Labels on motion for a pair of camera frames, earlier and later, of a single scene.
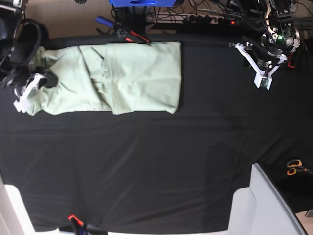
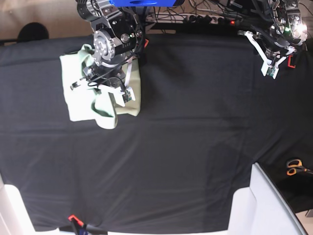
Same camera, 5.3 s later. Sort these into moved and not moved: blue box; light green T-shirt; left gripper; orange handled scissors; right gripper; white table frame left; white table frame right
Moved: light green T-shirt; right gripper; left gripper
Not moved: orange handled scissors; white table frame right; white table frame left; blue box
